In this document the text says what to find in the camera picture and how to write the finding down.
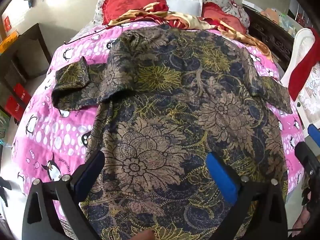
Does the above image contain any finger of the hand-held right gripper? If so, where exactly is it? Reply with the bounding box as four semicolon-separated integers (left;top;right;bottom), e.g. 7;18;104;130
307;124;320;143
294;142;320;181

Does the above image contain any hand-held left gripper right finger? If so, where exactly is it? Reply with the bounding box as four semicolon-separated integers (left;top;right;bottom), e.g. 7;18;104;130
205;152;288;240

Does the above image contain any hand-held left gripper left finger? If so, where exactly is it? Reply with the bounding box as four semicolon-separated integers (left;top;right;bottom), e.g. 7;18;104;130
22;150;105;240

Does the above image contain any brown floral patterned shirt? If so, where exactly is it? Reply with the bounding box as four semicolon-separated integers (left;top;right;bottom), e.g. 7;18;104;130
52;24;293;240

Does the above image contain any white embroidered cloth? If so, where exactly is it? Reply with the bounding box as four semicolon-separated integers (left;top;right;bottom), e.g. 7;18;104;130
299;69;320;116

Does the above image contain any pink penguin print blanket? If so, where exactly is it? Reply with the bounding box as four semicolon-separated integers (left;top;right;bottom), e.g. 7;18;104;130
11;20;307;230

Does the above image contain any white chair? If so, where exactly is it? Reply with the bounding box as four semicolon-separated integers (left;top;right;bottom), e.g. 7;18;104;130
280;27;320;130

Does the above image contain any red box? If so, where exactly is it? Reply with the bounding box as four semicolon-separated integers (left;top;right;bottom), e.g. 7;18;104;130
4;95;25;121
14;84;32;105

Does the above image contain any peach coloured bag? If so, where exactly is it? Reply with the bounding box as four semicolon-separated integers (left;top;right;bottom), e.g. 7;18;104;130
261;7;280;22

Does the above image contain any dark wooden desk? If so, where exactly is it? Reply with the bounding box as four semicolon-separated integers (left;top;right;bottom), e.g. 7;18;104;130
0;23;52;100

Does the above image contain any red ruffled pillow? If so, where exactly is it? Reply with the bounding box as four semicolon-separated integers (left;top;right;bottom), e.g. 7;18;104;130
102;0;168;25
201;2;248;34

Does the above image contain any gold and red satin cloth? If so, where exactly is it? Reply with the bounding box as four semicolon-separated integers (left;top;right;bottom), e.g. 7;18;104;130
108;2;273;60

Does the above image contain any white pillow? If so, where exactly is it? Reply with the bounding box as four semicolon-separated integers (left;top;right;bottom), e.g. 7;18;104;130
164;0;203;17

